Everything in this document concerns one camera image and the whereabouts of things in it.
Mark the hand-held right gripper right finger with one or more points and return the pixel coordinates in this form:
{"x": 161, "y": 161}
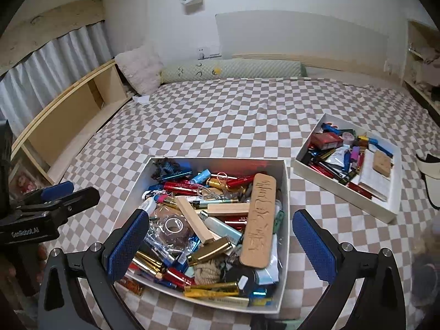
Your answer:
{"x": 314, "y": 247}

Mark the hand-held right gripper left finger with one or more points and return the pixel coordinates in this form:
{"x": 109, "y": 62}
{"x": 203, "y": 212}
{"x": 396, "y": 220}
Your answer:
{"x": 129, "y": 244}

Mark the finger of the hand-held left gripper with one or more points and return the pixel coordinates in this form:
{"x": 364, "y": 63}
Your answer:
{"x": 58, "y": 189}
{"x": 82, "y": 199}

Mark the large white box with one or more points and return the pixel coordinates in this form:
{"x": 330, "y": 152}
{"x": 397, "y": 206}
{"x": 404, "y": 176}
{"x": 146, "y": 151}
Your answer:
{"x": 283, "y": 247}

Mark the carved wooden board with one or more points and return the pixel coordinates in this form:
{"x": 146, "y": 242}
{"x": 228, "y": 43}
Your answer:
{"x": 259, "y": 220}

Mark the long light wooden block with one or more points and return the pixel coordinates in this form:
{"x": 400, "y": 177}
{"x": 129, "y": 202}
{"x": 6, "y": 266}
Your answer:
{"x": 194, "y": 218}

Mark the red printed picture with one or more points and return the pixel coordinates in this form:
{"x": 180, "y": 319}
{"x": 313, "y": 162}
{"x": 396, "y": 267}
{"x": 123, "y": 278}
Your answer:
{"x": 24, "y": 182}

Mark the small white box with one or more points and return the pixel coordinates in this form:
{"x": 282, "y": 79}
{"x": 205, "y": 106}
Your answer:
{"x": 343, "y": 192}

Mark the light wooden bedside shelf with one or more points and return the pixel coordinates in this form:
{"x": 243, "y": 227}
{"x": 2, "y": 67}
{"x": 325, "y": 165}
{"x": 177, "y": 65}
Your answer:
{"x": 68, "y": 120}

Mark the pile of lighters and tubes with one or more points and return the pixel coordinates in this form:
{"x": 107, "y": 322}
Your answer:
{"x": 178, "y": 187}

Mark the heap of small colourful lighters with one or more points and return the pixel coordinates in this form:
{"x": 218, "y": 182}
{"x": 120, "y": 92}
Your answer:
{"x": 330, "y": 170}

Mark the gold metal lighter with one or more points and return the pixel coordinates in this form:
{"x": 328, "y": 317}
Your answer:
{"x": 209, "y": 251}

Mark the dark toy figure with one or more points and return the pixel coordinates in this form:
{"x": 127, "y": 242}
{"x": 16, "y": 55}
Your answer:
{"x": 166, "y": 168}

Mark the white flat pack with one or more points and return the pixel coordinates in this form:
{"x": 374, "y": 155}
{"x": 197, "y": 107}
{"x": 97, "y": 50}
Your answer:
{"x": 367, "y": 178}

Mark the short light wooden block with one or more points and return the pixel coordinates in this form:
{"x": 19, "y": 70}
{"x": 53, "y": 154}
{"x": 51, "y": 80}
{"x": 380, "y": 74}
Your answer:
{"x": 228, "y": 209}

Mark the silver foil pouch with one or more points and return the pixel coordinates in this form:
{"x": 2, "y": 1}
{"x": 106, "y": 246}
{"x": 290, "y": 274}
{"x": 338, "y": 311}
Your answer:
{"x": 338, "y": 156}

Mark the small engraved cork board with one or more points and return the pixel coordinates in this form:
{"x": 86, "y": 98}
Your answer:
{"x": 382, "y": 165}

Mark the red cigarette pack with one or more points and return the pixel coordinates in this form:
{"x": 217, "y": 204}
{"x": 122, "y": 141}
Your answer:
{"x": 326, "y": 141}

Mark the white paper scrap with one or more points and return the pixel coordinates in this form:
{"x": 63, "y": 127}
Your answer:
{"x": 141, "y": 99}

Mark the grey curtain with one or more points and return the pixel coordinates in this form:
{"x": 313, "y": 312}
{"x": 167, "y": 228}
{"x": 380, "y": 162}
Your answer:
{"x": 51, "y": 65}

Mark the pink fluffy pillow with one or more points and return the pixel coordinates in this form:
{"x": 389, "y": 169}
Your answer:
{"x": 141, "y": 68}

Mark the brown white checkered blanket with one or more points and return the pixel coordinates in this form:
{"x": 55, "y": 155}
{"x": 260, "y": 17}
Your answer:
{"x": 223, "y": 120}

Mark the cream weathered beam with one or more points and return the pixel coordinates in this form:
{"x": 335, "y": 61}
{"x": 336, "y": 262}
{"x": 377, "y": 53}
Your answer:
{"x": 51, "y": 24}

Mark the green bolster pillow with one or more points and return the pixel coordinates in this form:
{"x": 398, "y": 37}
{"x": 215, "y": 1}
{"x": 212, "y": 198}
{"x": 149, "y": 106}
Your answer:
{"x": 240, "y": 68}

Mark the cream shelf unit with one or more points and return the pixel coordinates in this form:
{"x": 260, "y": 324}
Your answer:
{"x": 412, "y": 41}

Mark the white wall socket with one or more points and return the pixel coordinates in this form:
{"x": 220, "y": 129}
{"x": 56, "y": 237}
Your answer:
{"x": 209, "y": 53}

